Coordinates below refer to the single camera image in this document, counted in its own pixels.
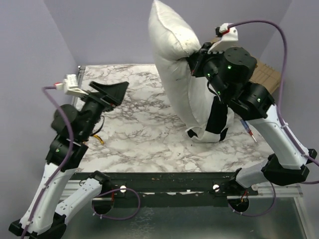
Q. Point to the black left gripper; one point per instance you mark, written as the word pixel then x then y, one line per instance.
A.
pixel 114 92

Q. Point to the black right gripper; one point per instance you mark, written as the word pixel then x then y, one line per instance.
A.
pixel 196 60

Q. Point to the white pillow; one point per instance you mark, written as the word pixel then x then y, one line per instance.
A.
pixel 172 41

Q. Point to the black and white checkered pillowcase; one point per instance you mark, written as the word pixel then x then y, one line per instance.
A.
pixel 221 118

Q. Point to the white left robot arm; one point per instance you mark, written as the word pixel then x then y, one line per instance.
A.
pixel 47 217

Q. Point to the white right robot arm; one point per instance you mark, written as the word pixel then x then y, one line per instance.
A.
pixel 288 163

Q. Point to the tan plastic toolbox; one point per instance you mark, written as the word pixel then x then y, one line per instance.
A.
pixel 266 76

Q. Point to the aluminium left side rail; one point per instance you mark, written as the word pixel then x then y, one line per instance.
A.
pixel 80 76

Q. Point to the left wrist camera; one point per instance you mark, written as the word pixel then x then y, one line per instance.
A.
pixel 71 85

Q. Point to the yellow handled pliers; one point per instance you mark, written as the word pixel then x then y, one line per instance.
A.
pixel 98 138

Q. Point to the blue handled screwdriver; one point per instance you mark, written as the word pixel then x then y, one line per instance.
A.
pixel 248 130

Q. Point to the black front mounting rail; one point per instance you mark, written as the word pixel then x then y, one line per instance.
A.
pixel 183 189

